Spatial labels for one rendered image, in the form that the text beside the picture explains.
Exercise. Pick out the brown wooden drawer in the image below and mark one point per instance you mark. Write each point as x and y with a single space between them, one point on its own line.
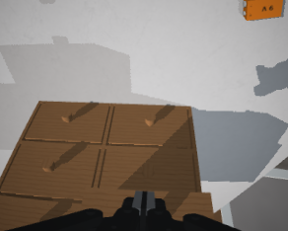
15 214
178 204
64 172
82 124
149 127
134 170

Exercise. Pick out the brown wooden chest of drawers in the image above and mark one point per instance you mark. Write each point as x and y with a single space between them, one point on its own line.
103 149

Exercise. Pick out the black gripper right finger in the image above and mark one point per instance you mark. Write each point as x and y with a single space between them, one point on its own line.
157 218

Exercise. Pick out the orange 9v battery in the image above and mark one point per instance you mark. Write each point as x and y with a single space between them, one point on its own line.
261 9

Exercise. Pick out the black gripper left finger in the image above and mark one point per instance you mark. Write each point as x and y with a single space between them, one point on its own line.
90 219

